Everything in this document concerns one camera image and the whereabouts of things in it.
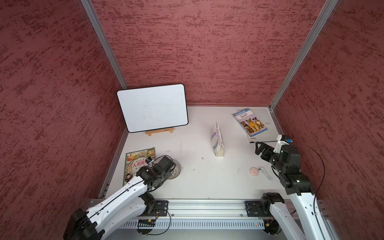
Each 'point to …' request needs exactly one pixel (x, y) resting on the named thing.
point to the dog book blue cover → (253, 126)
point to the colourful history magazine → (134, 161)
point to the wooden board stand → (149, 133)
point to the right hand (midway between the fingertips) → (261, 148)
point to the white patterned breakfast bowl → (176, 171)
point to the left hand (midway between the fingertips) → (165, 177)
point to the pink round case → (254, 171)
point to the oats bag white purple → (218, 145)
